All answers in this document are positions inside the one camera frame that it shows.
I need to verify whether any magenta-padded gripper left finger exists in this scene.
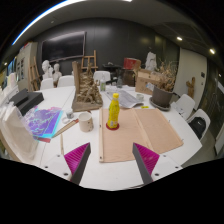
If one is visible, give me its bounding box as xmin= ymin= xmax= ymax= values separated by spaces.
xmin=41 ymin=142 xmax=92 ymax=186

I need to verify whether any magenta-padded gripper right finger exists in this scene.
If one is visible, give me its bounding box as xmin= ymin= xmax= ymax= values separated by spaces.
xmin=131 ymin=142 xmax=184 ymax=186

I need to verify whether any yellow drink bottle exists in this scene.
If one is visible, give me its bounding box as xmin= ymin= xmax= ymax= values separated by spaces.
xmin=106 ymin=92 xmax=121 ymax=130

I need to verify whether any thin wooden stick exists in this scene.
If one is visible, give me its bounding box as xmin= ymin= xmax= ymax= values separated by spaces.
xmin=59 ymin=133 xmax=65 ymax=157

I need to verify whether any beige wooden drawing board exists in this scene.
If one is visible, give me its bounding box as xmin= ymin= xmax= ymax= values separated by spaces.
xmin=98 ymin=106 xmax=185 ymax=164

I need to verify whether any flat wooden stick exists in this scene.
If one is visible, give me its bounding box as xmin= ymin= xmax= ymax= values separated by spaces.
xmin=51 ymin=118 xmax=80 ymax=139

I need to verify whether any white spotted mug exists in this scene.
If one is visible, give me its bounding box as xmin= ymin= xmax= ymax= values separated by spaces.
xmin=77 ymin=111 xmax=95 ymax=133

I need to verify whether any flat round red coaster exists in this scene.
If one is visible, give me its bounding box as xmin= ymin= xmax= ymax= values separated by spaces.
xmin=105 ymin=122 xmax=121 ymax=132

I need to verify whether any small white-lidded jar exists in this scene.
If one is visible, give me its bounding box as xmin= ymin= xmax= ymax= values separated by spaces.
xmin=65 ymin=108 xmax=75 ymax=120

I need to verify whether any black bag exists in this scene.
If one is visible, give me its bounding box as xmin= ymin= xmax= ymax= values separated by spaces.
xmin=188 ymin=116 xmax=208 ymax=138

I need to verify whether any dried plant in grey pot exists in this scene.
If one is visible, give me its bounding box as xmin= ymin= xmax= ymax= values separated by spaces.
xmin=148 ymin=59 xmax=179 ymax=112

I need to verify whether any printed newspaper sheet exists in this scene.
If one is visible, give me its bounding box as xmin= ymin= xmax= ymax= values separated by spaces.
xmin=104 ymin=89 xmax=145 ymax=110

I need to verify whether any white chair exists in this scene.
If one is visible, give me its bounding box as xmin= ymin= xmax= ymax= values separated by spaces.
xmin=93 ymin=70 xmax=112 ymax=84
xmin=186 ymin=108 xmax=212 ymax=140
xmin=57 ymin=74 xmax=75 ymax=88
xmin=171 ymin=93 xmax=197 ymax=120
xmin=39 ymin=77 xmax=55 ymax=91

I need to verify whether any golden sculpture on wooden base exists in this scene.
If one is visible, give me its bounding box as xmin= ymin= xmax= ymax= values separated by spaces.
xmin=70 ymin=60 xmax=104 ymax=113

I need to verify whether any black flat box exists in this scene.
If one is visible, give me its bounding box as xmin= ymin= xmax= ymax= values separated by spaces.
xmin=16 ymin=92 xmax=45 ymax=116
xmin=9 ymin=88 xmax=29 ymax=107

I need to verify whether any brown cardboard box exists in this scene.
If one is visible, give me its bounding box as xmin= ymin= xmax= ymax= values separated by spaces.
xmin=134 ymin=68 xmax=161 ymax=96

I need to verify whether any clear plastic bottle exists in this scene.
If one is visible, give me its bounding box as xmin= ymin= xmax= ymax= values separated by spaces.
xmin=116 ymin=74 xmax=124 ymax=89

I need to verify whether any white plaster bust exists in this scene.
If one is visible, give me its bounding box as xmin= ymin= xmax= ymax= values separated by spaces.
xmin=52 ymin=63 xmax=63 ymax=83
xmin=41 ymin=59 xmax=54 ymax=81

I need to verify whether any wooden easel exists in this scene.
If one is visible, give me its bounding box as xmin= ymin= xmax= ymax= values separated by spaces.
xmin=80 ymin=49 xmax=99 ymax=72
xmin=29 ymin=56 xmax=42 ymax=92

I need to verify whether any black side table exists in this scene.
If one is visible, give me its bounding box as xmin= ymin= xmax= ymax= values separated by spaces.
xmin=102 ymin=62 xmax=125 ymax=79

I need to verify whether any red box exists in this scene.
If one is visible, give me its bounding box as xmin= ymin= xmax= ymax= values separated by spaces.
xmin=123 ymin=57 xmax=142 ymax=70

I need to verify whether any white plaster figure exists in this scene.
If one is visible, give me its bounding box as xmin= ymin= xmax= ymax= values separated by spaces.
xmin=144 ymin=51 xmax=158 ymax=72

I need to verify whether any white cabinet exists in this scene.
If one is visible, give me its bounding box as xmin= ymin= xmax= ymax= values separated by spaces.
xmin=14 ymin=41 xmax=38 ymax=93

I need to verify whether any wooden wall figure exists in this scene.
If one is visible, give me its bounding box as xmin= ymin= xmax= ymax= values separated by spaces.
xmin=185 ymin=76 xmax=197 ymax=99

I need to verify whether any dark wall blackboard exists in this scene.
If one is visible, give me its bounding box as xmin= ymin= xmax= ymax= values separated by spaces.
xmin=40 ymin=30 xmax=87 ymax=63

